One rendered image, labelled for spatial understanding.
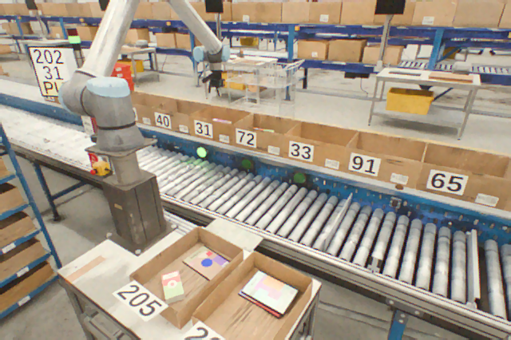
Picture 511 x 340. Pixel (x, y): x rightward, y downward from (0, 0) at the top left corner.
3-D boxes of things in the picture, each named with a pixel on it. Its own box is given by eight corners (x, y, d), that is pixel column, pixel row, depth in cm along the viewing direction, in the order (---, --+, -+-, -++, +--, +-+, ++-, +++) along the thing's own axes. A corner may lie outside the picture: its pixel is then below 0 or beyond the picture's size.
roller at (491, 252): (509, 327, 116) (494, 329, 119) (498, 244, 155) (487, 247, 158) (502, 317, 115) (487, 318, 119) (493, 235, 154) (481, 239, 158)
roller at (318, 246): (309, 255, 151) (310, 247, 149) (340, 203, 190) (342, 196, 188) (318, 259, 149) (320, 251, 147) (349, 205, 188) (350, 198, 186)
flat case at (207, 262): (211, 284, 130) (211, 281, 129) (182, 262, 140) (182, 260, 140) (234, 265, 139) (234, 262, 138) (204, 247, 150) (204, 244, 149)
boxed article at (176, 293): (167, 305, 121) (165, 298, 119) (162, 281, 132) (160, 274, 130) (184, 299, 124) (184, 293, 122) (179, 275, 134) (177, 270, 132)
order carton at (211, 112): (190, 136, 238) (188, 115, 230) (213, 124, 260) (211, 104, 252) (233, 147, 221) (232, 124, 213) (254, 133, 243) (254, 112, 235)
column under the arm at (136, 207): (137, 257, 145) (122, 198, 128) (104, 237, 157) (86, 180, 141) (179, 227, 163) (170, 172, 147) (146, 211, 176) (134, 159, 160)
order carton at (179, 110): (153, 127, 256) (150, 107, 247) (178, 117, 278) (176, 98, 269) (191, 136, 238) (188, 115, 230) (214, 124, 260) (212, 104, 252)
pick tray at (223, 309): (192, 333, 112) (189, 314, 107) (254, 266, 139) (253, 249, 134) (258, 382, 97) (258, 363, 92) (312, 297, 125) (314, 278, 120)
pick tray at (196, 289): (132, 293, 127) (127, 275, 122) (200, 241, 154) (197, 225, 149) (180, 331, 112) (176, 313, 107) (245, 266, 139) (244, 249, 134)
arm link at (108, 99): (112, 128, 122) (101, 82, 115) (85, 124, 130) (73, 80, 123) (143, 119, 134) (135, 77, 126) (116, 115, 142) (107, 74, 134)
